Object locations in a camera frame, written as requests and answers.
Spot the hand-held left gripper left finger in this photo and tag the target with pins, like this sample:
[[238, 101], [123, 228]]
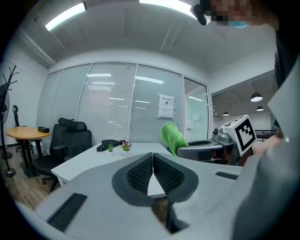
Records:
[[122, 185]]

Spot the black sling bag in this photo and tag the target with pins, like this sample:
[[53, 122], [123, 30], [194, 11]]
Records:
[[110, 143]]

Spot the long ceiling light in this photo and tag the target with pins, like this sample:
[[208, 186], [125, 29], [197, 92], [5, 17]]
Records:
[[168, 4], [65, 16]]

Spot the black mesh office chair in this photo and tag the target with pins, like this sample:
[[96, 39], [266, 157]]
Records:
[[65, 121], [77, 143]]

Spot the potted flowering plant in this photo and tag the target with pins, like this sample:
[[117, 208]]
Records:
[[126, 147]]

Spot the round wooden table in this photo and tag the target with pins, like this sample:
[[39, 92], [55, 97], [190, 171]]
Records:
[[23, 132]]

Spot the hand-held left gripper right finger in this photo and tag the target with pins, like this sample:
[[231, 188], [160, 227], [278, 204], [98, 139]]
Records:
[[185, 185]]

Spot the white bin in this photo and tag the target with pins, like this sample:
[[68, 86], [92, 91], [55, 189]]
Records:
[[36, 147]]

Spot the small black box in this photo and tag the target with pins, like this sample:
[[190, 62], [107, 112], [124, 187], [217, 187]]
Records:
[[43, 129]]

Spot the glass door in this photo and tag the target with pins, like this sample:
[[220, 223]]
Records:
[[195, 103]]

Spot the person's right forearm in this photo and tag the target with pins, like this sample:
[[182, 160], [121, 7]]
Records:
[[264, 145]]

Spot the person's black t-shirt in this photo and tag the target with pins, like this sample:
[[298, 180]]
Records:
[[286, 58]]

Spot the small green potted plant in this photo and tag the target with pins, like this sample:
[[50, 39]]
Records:
[[110, 150]]

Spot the slim black desk chair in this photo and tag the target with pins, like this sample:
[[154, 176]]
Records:
[[16, 117]]

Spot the blue face mask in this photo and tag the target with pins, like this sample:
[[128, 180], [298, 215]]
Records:
[[237, 24]]

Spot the person's head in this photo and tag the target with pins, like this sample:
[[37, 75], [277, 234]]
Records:
[[257, 14]]

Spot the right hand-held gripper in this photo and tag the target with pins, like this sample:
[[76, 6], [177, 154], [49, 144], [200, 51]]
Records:
[[243, 136]]

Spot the black coat rack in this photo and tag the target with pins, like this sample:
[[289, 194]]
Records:
[[9, 77]]

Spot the green cloth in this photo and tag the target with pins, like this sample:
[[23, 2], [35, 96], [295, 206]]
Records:
[[173, 138]]

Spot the white paper notice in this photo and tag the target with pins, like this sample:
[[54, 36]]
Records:
[[166, 106]]

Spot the black head-worn camera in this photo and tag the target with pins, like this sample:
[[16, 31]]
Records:
[[201, 14]]

